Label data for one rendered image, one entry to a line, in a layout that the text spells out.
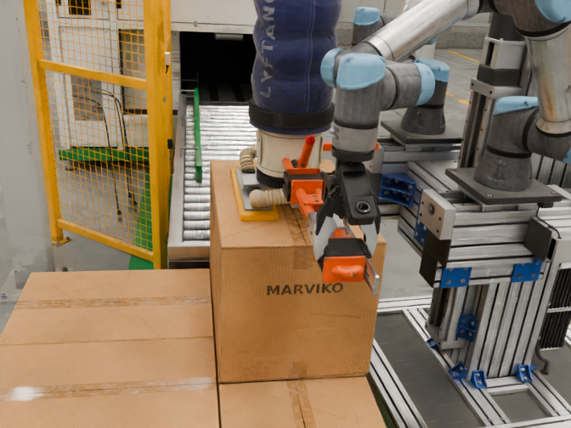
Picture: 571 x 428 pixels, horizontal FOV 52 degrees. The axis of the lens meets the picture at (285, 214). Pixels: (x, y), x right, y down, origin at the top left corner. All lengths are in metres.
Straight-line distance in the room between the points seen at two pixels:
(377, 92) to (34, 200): 2.13
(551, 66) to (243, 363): 1.00
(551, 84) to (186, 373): 1.13
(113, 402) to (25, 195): 1.50
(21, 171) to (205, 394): 1.59
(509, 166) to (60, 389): 1.27
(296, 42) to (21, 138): 1.62
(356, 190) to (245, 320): 0.61
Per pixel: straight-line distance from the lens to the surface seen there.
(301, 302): 1.47
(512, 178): 1.63
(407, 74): 1.02
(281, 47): 1.44
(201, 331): 1.77
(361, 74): 0.94
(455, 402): 2.17
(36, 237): 2.95
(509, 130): 1.60
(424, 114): 2.03
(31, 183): 2.84
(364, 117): 0.96
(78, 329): 1.83
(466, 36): 12.20
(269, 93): 1.47
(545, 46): 1.35
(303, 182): 1.33
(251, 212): 1.49
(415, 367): 2.27
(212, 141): 3.41
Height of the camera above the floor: 1.58
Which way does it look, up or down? 24 degrees down
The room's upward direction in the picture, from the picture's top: 4 degrees clockwise
